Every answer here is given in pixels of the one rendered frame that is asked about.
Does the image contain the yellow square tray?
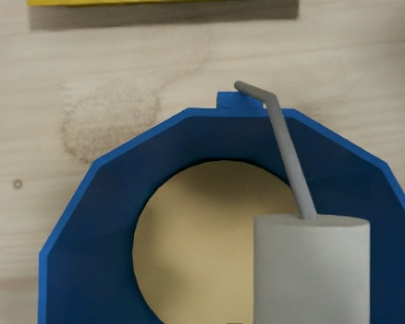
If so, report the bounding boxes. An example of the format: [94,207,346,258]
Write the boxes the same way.
[27,0,236,7]

